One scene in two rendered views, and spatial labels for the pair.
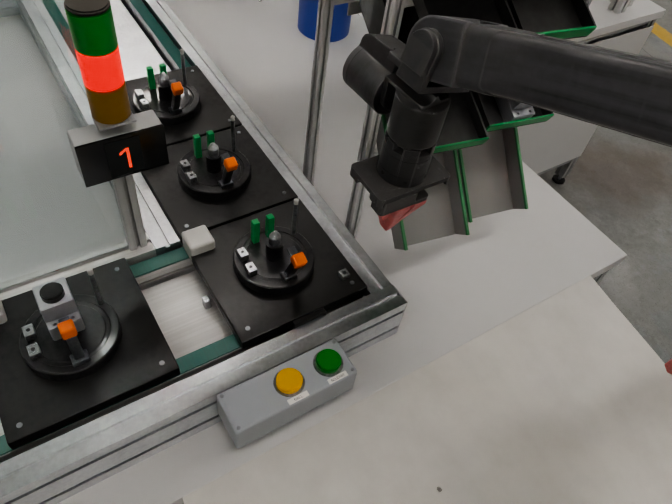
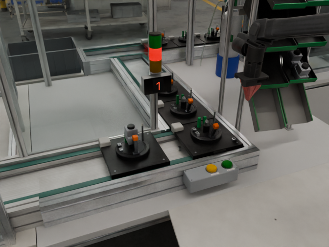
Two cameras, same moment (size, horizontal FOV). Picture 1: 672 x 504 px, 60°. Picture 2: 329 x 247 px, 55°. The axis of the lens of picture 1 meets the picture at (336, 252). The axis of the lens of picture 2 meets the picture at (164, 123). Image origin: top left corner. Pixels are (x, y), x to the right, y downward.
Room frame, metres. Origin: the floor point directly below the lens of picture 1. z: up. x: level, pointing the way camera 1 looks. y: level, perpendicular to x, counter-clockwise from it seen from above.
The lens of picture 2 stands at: (-0.55, -0.09, 1.75)
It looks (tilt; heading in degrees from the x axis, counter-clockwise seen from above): 31 degrees down; 18
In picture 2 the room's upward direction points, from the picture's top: straight up
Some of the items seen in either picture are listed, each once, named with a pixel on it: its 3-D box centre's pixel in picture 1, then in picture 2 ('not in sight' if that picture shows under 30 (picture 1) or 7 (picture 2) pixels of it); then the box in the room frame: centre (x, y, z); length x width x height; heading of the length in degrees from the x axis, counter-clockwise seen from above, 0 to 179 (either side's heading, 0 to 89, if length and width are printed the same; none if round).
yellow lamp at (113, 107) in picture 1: (108, 97); (155, 64); (0.60, 0.33, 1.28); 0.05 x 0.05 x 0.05
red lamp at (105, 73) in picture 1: (100, 64); (155, 53); (0.60, 0.33, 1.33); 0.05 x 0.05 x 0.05
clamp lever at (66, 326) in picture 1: (71, 337); (134, 143); (0.39, 0.34, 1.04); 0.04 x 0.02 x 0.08; 40
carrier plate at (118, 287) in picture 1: (74, 342); (132, 152); (0.42, 0.37, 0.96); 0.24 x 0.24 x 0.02; 40
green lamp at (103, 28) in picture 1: (92, 26); (155, 40); (0.60, 0.33, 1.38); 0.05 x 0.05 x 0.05
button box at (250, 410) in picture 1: (288, 391); (210, 175); (0.41, 0.04, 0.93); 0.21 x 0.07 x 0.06; 130
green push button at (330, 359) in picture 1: (328, 362); (226, 164); (0.46, -0.02, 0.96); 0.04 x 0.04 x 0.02
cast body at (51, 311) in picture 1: (55, 299); (130, 131); (0.43, 0.38, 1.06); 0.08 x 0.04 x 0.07; 40
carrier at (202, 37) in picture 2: not in sight; (212, 32); (2.16, 0.37, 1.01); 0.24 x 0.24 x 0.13; 40
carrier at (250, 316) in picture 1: (274, 246); (206, 127); (0.63, 0.10, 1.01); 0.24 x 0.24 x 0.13; 40
